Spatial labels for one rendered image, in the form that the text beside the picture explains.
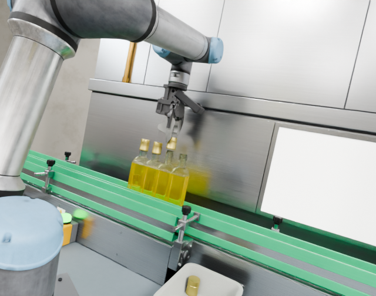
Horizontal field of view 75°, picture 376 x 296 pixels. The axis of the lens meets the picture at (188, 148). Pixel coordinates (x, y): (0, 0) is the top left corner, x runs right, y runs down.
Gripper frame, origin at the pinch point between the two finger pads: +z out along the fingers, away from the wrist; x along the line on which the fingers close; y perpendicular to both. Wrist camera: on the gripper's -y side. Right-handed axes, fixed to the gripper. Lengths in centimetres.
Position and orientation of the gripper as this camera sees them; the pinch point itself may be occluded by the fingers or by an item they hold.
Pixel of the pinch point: (171, 139)
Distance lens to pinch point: 91.4
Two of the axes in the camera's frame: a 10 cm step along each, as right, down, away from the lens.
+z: -2.0, 9.8, 0.6
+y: -8.8, -2.0, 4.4
